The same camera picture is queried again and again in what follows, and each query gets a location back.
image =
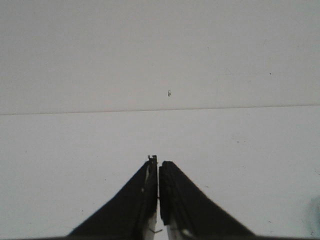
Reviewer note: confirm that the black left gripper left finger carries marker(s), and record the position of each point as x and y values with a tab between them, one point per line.
132	212

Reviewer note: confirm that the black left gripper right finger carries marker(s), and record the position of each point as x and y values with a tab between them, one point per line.
186	211

